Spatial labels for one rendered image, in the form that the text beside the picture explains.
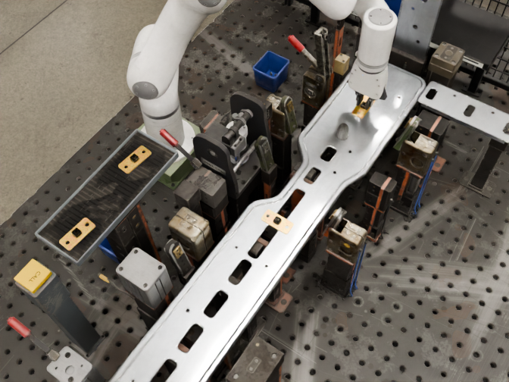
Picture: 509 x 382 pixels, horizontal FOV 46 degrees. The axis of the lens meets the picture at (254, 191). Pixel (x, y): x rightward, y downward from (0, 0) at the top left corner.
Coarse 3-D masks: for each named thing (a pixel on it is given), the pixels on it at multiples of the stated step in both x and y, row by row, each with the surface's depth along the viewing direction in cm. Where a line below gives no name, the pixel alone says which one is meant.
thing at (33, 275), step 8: (32, 264) 135; (40, 264) 136; (24, 272) 134; (32, 272) 134; (40, 272) 134; (48, 272) 134; (16, 280) 134; (24, 280) 133; (32, 280) 133; (40, 280) 133; (32, 288) 132
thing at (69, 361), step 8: (64, 352) 134; (72, 352) 134; (56, 360) 134; (64, 360) 134; (72, 360) 133; (80, 360) 133; (48, 368) 133; (56, 368) 133; (64, 368) 132; (72, 368) 133; (80, 368) 132; (88, 368) 132; (56, 376) 132; (64, 376) 132; (72, 376) 132; (80, 376) 132; (88, 376) 133; (96, 376) 137
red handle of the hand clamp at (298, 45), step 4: (292, 36) 173; (288, 40) 173; (292, 40) 173; (296, 40) 173; (292, 44) 173; (296, 44) 173; (300, 44) 173; (296, 48) 174; (300, 48) 173; (300, 52) 175; (304, 52) 174; (308, 52) 174; (304, 56) 175; (308, 56) 174; (312, 56) 175; (308, 60) 175; (312, 60) 174; (316, 60) 175; (312, 64) 175; (316, 64) 175; (316, 68) 176
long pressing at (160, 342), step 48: (336, 96) 179; (336, 144) 170; (384, 144) 170; (288, 192) 162; (336, 192) 162; (240, 240) 155; (288, 240) 154; (192, 288) 148; (240, 288) 148; (240, 336) 142
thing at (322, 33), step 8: (312, 32) 166; (320, 32) 164; (320, 40) 164; (328, 40) 163; (320, 48) 166; (328, 48) 169; (320, 56) 169; (328, 56) 172; (320, 64) 172; (328, 64) 174; (320, 72) 174; (328, 72) 176
